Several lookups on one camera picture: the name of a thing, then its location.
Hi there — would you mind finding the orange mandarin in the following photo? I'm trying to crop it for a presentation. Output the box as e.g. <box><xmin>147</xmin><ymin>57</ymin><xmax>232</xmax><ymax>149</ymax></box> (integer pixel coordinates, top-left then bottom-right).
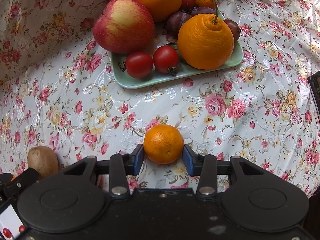
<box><xmin>143</xmin><ymin>125</ymin><xmax>184</xmax><ymax>164</ymax></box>

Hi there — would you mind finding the black box white inside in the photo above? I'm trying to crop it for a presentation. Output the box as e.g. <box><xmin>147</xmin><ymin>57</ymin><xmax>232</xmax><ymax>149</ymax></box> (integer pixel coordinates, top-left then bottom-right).
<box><xmin>0</xmin><ymin>205</ymin><xmax>25</xmax><ymax>239</ymax></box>

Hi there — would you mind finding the red cherry tomato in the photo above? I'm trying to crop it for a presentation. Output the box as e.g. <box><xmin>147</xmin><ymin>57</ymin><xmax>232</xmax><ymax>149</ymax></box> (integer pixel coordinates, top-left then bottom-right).
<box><xmin>153</xmin><ymin>45</ymin><xmax>180</xmax><ymax>75</ymax></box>
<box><xmin>125</xmin><ymin>51</ymin><xmax>153</xmax><ymax>79</ymax></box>
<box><xmin>2</xmin><ymin>228</ymin><xmax>14</xmax><ymax>240</ymax></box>

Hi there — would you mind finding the light green tray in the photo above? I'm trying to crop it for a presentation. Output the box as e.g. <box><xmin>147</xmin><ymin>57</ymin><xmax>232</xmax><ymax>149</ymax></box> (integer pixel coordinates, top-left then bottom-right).
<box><xmin>110</xmin><ymin>22</ymin><xmax>244</xmax><ymax>89</ymax></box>

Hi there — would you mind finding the left red cherry tomato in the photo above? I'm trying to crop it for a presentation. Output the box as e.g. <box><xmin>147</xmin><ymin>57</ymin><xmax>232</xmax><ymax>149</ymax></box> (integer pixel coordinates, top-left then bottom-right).
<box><xmin>125</xmin><ymin>51</ymin><xmax>153</xmax><ymax>79</ymax></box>

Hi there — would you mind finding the right red cherry tomato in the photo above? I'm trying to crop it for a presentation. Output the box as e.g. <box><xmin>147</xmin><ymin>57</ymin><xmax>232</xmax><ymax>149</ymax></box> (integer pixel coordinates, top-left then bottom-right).
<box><xmin>153</xmin><ymin>45</ymin><xmax>180</xmax><ymax>75</ymax></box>

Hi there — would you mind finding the bumpy orange with stem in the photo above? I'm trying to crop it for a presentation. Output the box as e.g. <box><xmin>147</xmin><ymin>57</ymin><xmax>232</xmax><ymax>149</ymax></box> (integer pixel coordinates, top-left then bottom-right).
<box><xmin>177</xmin><ymin>5</ymin><xmax>235</xmax><ymax>70</ymax></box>

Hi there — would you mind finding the black phone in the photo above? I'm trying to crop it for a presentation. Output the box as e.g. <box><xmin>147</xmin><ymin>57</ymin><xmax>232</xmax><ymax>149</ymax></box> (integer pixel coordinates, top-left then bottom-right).
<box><xmin>308</xmin><ymin>71</ymin><xmax>320</xmax><ymax>117</ymax></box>

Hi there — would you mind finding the red yellow apple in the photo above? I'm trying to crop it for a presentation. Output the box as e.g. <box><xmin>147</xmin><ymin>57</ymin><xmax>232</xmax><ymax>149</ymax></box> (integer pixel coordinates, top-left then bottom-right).
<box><xmin>93</xmin><ymin>0</ymin><xmax>155</xmax><ymax>54</ymax></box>

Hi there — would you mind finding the dark plum right side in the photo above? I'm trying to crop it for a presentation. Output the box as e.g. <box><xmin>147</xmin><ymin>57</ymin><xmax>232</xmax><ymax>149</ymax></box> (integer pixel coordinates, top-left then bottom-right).
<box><xmin>223</xmin><ymin>19</ymin><xmax>241</xmax><ymax>41</ymax></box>

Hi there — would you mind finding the purple plum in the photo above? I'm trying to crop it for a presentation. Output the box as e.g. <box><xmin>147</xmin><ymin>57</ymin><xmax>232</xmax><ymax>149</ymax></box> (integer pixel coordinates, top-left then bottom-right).
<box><xmin>165</xmin><ymin>11</ymin><xmax>191</xmax><ymax>36</ymax></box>
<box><xmin>191</xmin><ymin>7</ymin><xmax>216</xmax><ymax>17</ymax></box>

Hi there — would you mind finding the purple plum at back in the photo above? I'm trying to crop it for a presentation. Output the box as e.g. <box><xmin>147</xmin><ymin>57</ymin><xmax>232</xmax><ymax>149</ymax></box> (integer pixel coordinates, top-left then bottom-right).
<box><xmin>191</xmin><ymin>7</ymin><xmax>216</xmax><ymax>17</ymax></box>

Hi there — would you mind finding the red tomato behind orange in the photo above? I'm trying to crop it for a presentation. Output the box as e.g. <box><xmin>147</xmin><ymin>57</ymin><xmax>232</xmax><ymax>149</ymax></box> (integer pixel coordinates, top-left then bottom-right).
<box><xmin>180</xmin><ymin>0</ymin><xmax>196</xmax><ymax>11</ymax></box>

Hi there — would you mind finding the small tangerine on tray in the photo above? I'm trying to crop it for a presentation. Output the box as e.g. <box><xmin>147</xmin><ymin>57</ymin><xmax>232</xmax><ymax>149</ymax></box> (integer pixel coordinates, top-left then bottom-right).
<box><xmin>194</xmin><ymin>0</ymin><xmax>216</xmax><ymax>9</ymax></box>

